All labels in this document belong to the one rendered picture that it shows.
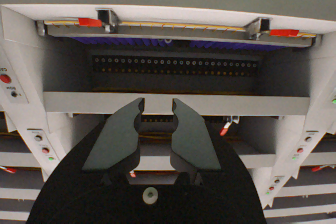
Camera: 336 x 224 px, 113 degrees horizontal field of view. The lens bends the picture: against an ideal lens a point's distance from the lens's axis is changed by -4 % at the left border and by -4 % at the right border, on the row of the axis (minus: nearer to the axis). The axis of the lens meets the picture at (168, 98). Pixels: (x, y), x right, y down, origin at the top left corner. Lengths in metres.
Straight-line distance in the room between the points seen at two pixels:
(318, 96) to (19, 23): 0.62
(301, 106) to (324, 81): 0.07
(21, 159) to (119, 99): 0.37
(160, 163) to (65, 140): 0.26
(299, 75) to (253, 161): 0.27
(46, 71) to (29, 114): 0.10
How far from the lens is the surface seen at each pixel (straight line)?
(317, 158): 0.64
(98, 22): 0.21
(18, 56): 0.34
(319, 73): 0.43
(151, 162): 0.39
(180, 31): 0.27
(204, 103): 0.27
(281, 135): 0.49
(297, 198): 1.09
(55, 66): 0.39
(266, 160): 0.50
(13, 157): 0.58
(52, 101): 0.35
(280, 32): 0.25
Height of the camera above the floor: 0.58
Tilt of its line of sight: 26 degrees up
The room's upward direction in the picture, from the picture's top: 178 degrees counter-clockwise
